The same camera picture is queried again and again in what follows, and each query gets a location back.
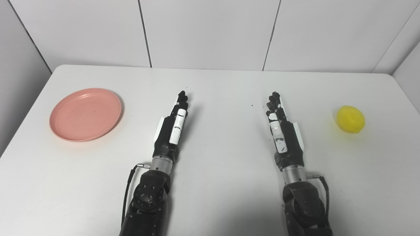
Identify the yellow lemon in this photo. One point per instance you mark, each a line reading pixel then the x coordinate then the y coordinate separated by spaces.
pixel 351 119

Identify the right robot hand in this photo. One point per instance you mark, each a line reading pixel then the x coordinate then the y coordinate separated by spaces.
pixel 284 137

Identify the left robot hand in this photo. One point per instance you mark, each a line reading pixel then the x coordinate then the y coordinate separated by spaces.
pixel 170 131

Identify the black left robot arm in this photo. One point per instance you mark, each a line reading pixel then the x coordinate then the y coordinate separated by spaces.
pixel 149 200

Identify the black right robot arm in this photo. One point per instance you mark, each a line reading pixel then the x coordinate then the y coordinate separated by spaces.
pixel 303 205

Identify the pink plate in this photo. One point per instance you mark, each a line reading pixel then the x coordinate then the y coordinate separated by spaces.
pixel 85 114

